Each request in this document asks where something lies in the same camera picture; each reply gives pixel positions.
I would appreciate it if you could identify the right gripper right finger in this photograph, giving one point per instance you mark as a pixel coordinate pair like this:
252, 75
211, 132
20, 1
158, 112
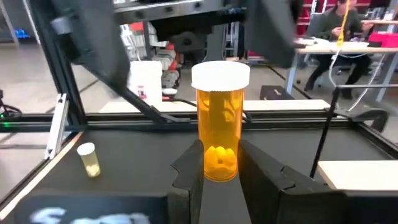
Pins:
261, 186

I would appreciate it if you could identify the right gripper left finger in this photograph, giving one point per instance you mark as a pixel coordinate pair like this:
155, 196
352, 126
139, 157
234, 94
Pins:
189, 186

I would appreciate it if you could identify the slim amber pill bottle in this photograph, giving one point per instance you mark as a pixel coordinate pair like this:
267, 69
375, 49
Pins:
219, 118

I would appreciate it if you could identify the black table mat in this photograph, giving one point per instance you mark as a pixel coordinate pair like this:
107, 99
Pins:
130, 161

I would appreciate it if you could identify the black floor box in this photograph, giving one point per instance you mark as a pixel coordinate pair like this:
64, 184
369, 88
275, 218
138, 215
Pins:
275, 92

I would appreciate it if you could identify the small pale yellow pill bottle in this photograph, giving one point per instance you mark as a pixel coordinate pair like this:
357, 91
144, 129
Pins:
90, 165

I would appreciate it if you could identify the white box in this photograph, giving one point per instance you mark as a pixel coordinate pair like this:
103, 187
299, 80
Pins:
146, 79

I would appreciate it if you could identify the white desk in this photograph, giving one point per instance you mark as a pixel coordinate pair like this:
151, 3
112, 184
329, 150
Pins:
326, 48

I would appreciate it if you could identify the person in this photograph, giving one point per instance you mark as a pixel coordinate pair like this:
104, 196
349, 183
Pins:
329, 21

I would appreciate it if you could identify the red box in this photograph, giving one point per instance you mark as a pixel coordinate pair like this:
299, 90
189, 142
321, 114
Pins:
384, 39

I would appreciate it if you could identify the black aluminium table frame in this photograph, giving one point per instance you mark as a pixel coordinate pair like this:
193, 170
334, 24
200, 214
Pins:
109, 119

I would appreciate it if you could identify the silver frame bracket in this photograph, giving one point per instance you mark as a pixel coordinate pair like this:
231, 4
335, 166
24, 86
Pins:
57, 124

